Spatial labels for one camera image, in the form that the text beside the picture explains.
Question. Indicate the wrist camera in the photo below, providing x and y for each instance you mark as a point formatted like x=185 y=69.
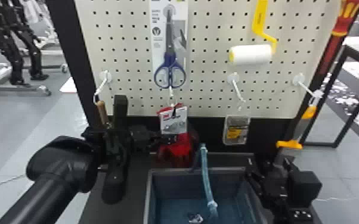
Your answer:
x=120 y=109
x=305 y=188

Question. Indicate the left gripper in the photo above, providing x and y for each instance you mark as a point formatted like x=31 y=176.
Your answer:
x=140 y=137

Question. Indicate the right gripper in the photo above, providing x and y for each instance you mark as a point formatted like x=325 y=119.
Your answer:
x=273 y=187

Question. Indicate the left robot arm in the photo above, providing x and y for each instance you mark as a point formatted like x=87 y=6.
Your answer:
x=57 y=175

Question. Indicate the blue scissors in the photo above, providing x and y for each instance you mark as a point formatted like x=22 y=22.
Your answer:
x=170 y=67

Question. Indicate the yellow paint roller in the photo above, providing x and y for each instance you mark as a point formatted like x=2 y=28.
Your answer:
x=251 y=54

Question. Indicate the blue basket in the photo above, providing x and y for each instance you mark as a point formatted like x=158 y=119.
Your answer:
x=179 y=194

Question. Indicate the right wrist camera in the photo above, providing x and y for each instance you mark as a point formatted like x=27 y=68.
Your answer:
x=305 y=188

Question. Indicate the red gloves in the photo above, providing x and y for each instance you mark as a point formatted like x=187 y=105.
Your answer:
x=179 y=148

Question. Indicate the clear packet of bits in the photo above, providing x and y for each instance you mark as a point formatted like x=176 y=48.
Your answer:
x=236 y=129

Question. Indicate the black orange bar clamp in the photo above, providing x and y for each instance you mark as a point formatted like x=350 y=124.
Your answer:
x=289 y=144

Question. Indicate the white pegboard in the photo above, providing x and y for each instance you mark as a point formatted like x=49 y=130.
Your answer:
x=217 y=90

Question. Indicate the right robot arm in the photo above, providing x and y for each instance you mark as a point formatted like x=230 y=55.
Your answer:
x=300 y=215

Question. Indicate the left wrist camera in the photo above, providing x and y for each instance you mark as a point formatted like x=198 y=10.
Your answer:
x=120 y=109

